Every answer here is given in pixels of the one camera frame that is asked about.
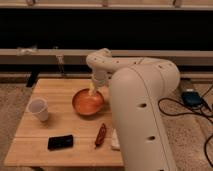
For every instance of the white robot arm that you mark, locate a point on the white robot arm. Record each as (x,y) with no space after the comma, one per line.
(135,87)

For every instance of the long wooden shelf rail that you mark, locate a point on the long wooden shelf rail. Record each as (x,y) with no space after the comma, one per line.
(48,56)

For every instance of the orange bowl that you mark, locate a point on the orange bowl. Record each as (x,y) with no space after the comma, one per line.
(85,104)

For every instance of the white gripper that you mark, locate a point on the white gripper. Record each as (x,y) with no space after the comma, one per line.
(99,79)

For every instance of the black rectangular box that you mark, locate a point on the black rectangular box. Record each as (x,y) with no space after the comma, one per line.
(60,142)

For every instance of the blue power adapter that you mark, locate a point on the blue power adapter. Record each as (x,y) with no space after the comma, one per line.
(191,98)

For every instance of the wooden table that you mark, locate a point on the wooden table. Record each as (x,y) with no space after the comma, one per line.
(29,146)

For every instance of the dark red snack bar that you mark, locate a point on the dark red snack bar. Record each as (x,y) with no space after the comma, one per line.
(101,136)

